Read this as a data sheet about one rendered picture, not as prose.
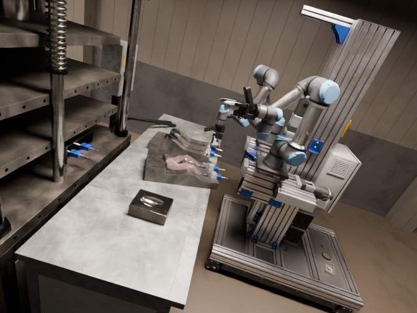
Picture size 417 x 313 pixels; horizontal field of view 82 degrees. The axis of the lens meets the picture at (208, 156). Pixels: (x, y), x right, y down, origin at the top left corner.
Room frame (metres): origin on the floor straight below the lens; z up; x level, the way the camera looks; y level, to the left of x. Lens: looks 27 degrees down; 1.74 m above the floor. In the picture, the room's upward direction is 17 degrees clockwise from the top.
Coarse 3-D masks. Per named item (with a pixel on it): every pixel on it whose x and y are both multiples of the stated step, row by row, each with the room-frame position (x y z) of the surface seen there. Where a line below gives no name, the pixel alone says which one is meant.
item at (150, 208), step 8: (144, 192) 1.08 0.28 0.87; (136, 200) 0.99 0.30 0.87; (144, 200) 1.03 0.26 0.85; (152, 200) 1.05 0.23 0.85; (160, 200) 1.05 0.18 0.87; (168, 200) 1.07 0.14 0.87; (128, 208) 0.95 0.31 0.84; (136, 208) 0.95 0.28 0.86; (144, 208) 0.95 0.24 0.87; (152, 208) 0.97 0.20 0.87; (160, 208) 0.99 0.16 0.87; (168, 208) 1.01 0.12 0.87; (136, 216) 0.95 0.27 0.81; (144, 216) 0.95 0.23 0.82; (152, 216) 0.95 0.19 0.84; (160, 216) 0.95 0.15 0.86; (160, 224) 0.95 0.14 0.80
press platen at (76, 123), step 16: (80, 96) 1.73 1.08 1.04; (32, 112) 1.26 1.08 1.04; (48, 112) 1.32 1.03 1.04; (80, 112) 1.46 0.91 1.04; (96, 112) 1.54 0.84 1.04; (112, 112) 1.69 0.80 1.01; (0, 128) 1.01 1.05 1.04; (16, 128) 1.05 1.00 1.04; (32, 128) 1.10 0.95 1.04; (48, 128) 1.15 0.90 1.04; (80, 128) 1.28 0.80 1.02; (0, 144) 0.89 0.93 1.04; (16, 144) 0.92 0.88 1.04; (32, 144) 0.96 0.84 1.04; (48, 144) 1.02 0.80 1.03; (0, 160) 0.78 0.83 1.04; (16, 160) 0.82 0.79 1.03; (0, 176) 0.74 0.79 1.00
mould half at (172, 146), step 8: (160, 136) 1.86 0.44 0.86; (168, 136) 1.75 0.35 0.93; (176, 136) 1.80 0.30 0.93; (184, 136) 1.90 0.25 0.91; (152, 144) 1.70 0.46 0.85; (160, 144) 1.71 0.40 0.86; (168, 144) 1.70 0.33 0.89; (176, 144) 1.70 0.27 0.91; (192, 144) 1.84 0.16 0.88; (168, 152) 1.70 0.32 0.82; (176, 152) 1.70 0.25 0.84; (184, 152) 1.70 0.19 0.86; (192, 152) 1.70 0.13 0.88; (200, 152) 1.73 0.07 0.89; (200, 160) 1.70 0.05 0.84
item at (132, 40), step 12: (36, 0) 1.78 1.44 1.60; (132, 0) 1.79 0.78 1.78; (132, 12) 1.78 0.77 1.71; (132, 24) 1.78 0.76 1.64; (132, 36) 1.78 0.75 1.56; (132, 48) 1.78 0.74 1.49; (132, 60) 1.79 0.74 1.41; (132, 72) 1.81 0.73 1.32; (120, 108) 1.79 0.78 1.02; (120, 120) 1.78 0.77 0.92; (120, 132) 1.77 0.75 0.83; (0, 204) 0.66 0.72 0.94; (0, 216) 0.65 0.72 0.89; (0, 228) 0.64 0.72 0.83
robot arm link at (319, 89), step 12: (312, 84) 1.47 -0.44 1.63; (324, 84) 1.40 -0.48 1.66; (336, 84) 1.41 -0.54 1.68; (312, 96) 1.43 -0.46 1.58; (324, 96) 1.38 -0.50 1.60; (336, 96) 1.41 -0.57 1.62; (312, 108) 1.42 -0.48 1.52; (324, 108) 1.42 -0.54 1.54; (312, 120) 1.41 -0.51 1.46; (300, 132) 1.42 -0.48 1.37; (288, 144) 1.44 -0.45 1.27; (300, 144) 1.41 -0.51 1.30; (288, 156) 1.39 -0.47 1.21; (300, 156) 1.39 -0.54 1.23
